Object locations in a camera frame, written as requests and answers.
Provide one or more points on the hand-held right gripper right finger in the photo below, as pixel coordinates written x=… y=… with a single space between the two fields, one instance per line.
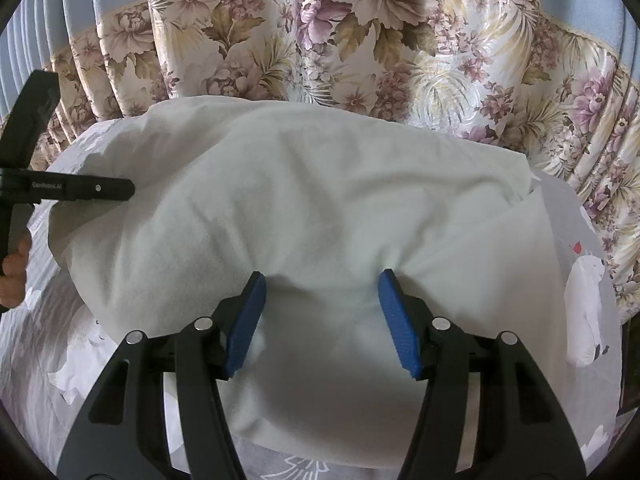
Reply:
x=397 y=320

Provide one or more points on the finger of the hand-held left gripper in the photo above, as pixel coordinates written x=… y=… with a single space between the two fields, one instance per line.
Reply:
x=90 y=188

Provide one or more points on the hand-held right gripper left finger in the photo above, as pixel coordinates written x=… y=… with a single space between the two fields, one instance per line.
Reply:
x=245 y=325

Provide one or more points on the pale hooded jacket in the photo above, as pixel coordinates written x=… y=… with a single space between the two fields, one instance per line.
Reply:
x=310 y=200

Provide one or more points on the person's left hand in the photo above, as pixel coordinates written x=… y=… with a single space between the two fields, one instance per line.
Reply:
x=14 y=275

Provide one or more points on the grey bear print bedsheet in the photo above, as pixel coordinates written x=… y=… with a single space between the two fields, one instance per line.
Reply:
x=575 y=220

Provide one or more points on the floral and blue curtain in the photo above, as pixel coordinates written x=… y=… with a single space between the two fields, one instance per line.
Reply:
x=350 y=35

